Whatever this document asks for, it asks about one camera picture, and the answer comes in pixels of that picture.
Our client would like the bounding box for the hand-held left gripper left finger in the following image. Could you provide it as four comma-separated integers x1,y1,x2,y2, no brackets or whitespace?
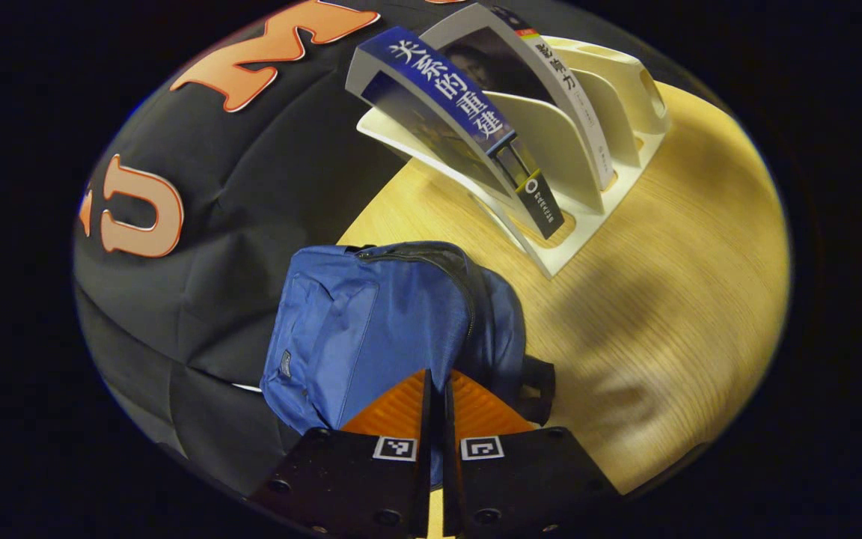
250,368,433,539

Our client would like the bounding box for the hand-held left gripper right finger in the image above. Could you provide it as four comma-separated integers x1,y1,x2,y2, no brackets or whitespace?
442,370,620,539

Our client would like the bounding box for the blue schoolbag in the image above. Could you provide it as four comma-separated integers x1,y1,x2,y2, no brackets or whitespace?
260,241,556,487

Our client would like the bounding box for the white bookshelf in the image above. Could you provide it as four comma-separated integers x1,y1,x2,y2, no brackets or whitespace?
356,36,673,279

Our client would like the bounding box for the blue cover book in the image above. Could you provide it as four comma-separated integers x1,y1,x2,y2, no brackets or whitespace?
345,26,565,240

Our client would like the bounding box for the white portrait cover book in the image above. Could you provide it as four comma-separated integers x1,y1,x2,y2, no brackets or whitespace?
420,2,617,192

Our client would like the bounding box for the black backdrop cloth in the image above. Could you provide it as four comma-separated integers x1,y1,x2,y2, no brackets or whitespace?
73,0,492,499

